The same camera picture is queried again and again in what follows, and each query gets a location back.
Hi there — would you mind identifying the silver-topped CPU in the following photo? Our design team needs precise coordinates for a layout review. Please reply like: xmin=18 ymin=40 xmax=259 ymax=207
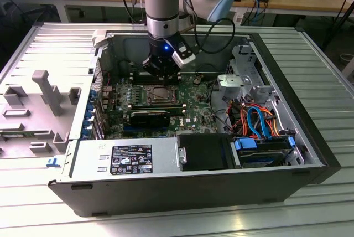
xmin=153 ymin=89 xmax=170 ymax=101

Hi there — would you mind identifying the green motherboard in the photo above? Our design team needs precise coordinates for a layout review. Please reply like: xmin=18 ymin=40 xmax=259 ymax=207
xmin=99 ymin=72 xmax=230 ymax=140

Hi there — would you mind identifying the grey case latch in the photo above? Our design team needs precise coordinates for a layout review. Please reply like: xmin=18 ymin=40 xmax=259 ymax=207
xmin=91 ymin=29 xmax=109 ymax=49

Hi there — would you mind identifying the black graphics card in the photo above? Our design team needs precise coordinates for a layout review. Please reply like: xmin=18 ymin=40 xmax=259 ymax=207
xmin=129 ymin=110 xmax=171 ymax=127

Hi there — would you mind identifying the black disk bay shroud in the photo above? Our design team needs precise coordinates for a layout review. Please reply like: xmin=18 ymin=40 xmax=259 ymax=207
xmin=176 ymin=133 xmax=232 ymax=172

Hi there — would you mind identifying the silver power supply unit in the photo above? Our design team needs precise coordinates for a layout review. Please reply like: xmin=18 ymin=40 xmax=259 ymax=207
xmin=63 ymin=137 xmax=181 ymax=179

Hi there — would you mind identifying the blue disk carrier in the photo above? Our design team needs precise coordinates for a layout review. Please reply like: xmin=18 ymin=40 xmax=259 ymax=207
xmin=233 ymin=136 xmax=297 ymax=155

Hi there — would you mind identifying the black and silver PC case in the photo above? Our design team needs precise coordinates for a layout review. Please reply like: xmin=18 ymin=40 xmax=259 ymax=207
xmin=46 ymin=22 xmax=342 ymax=218

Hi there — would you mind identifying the grey parts rack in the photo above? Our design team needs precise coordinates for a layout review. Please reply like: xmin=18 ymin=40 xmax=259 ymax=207
xmin=0 ymin=69 xmax=83 ymax=161

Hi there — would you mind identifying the hard disk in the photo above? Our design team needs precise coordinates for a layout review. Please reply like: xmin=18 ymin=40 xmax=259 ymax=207
xmin=237 ymin=150 xmax=293 ymax=169

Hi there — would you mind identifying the green RAM stick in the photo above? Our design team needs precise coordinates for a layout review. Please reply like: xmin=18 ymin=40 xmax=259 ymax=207
xmin=0 ymin=133 xmax=28 ymax=140

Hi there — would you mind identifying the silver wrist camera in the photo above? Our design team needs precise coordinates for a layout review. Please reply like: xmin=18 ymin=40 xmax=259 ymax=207
xmin=170 ymin=40 xmax=197 ymax=69

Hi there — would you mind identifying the black camera cable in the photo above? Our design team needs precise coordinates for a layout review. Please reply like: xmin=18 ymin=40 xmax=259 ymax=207
xmin=179 ymin=0 xmax=236 ymax=54

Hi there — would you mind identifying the blue data wire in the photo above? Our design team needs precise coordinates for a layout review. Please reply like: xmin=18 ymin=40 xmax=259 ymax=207
xmin=246 ymin=105 xmax=273 ymax=140

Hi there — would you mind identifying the orange data wire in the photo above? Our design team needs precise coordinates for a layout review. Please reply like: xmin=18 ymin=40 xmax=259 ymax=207
xmin=228 ymin=103 xmax=280 ymax=138

